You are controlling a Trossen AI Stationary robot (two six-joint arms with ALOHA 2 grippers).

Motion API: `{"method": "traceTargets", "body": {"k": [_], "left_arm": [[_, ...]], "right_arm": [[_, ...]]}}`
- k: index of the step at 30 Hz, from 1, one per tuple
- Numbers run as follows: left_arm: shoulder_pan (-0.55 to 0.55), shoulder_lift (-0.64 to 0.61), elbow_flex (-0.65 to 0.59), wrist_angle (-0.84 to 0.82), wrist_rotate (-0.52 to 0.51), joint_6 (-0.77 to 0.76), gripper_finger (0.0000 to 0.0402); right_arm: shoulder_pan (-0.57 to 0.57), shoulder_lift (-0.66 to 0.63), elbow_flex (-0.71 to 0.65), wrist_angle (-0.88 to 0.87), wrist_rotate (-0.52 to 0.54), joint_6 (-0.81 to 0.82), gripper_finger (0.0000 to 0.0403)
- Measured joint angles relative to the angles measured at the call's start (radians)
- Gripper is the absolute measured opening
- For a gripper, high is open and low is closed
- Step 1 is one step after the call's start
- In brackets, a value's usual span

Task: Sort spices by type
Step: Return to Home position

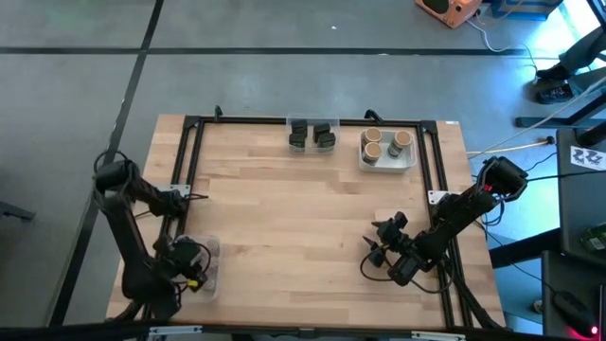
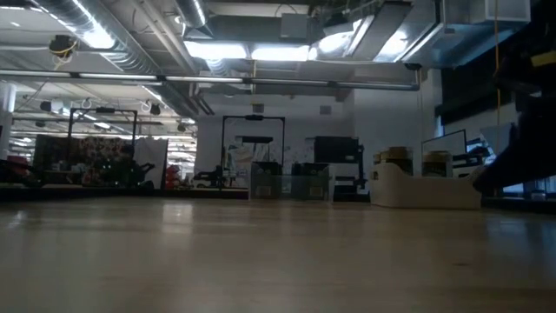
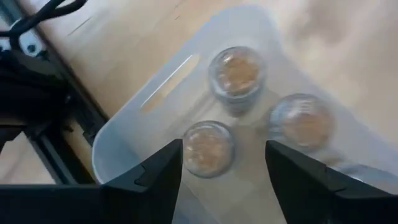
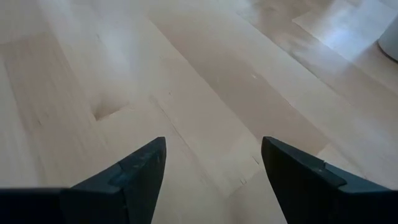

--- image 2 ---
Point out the white slanted panel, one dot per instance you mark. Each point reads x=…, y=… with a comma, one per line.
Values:
x=499, y=137

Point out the patterned panel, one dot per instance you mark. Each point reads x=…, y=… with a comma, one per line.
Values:
x=74, y=152

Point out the silver ceiling pipe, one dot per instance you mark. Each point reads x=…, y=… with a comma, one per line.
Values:
x=282, y=81

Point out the black aluminium table frame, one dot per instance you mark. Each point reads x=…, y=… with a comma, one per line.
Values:
x=65, y=193

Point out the white board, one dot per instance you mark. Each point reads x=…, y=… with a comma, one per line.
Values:
x=156, y=152

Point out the white plastic tray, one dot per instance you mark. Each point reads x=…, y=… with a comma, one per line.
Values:
x=425, y=193

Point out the grey ceiling box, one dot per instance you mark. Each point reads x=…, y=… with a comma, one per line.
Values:
x=295, y=25

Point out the black cabinet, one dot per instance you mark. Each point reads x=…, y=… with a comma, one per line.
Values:
x=336, y=150

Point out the ceiling light panel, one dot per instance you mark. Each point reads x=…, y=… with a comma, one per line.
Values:
x=217, y=50
x=280, y=53

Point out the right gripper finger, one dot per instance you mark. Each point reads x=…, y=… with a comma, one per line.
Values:
x=521, y=167

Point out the black stand frame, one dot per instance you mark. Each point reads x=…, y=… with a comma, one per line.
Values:
x=254, y=117
x=104, y=110

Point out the round silver duct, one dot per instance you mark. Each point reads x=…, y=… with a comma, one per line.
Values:
x=191, y=11

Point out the red background items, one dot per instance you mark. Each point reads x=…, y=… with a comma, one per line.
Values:
x=174, y=178

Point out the white monitor screen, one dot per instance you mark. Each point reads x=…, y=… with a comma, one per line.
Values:
x=443, y=145

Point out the background black robot arm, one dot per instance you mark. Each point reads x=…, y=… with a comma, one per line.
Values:
x=208, y=178
x=130, y=171

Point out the small clear plastic bin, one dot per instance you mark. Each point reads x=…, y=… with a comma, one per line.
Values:
x=289, y=191

